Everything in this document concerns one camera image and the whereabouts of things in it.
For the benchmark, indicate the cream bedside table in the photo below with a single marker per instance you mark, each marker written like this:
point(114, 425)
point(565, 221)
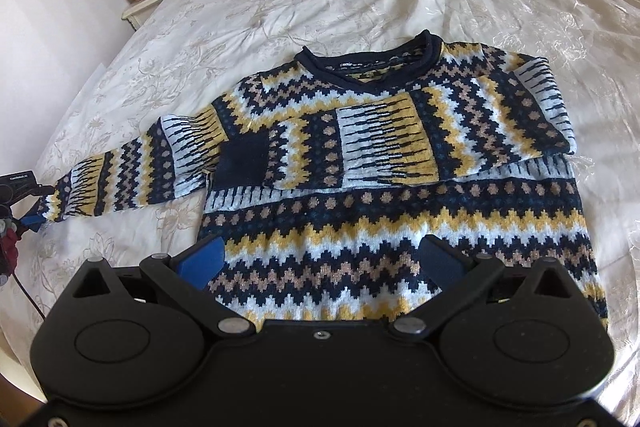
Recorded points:
point(142, 9)

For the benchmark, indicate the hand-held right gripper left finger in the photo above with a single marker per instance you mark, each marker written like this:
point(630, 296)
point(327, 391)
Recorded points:
point(202, 261)

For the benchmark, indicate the navy yellow patterned knit sweater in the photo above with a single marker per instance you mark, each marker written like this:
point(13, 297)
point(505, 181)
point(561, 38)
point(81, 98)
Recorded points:
point(350, 217)

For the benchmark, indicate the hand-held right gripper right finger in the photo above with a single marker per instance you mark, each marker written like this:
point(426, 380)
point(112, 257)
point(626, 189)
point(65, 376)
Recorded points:
point(442, 263)

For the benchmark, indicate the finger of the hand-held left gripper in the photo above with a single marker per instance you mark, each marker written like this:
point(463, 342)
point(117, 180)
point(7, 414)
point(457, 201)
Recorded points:
point(32, 221)
point(42, 191)

